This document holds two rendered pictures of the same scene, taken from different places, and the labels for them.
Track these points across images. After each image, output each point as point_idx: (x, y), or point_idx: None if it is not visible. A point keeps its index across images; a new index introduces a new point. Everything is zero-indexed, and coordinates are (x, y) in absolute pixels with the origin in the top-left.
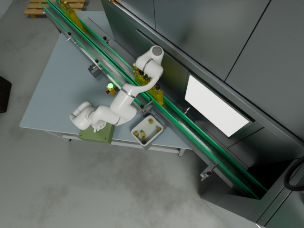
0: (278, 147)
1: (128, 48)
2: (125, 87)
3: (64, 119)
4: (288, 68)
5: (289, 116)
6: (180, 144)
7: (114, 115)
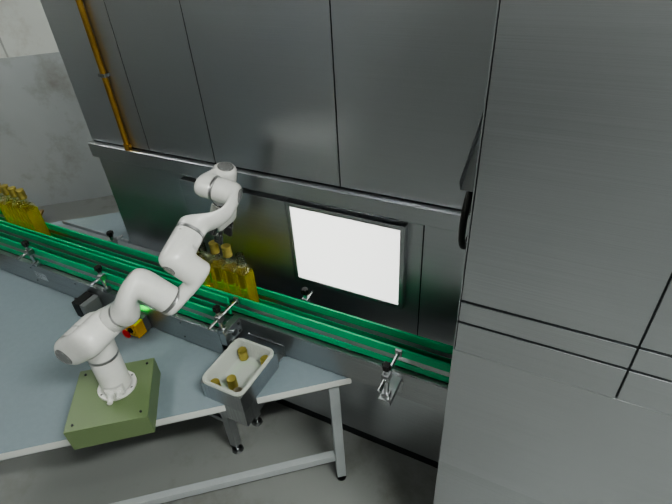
0: (460, 256)
1: (164, 241)
2: (184, 219)
3: (11, 422)
4: (387, 114)
5: (431, 182)
6: (321, 379)
7: (166, 285)
